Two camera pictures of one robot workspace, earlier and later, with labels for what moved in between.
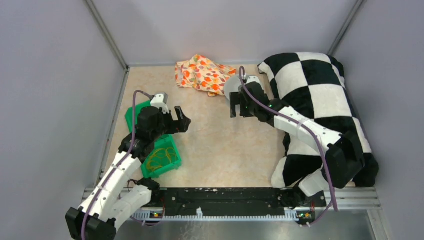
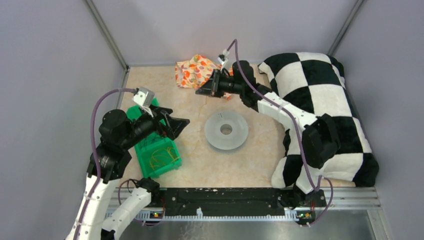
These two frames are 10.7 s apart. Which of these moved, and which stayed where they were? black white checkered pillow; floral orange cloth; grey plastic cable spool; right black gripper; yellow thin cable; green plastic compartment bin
Moved: right black gripper; grey plastic cable spool
Stayed: yellow thin cable; black white checkered pillow; floral orange cloth; green plastic compartment bin
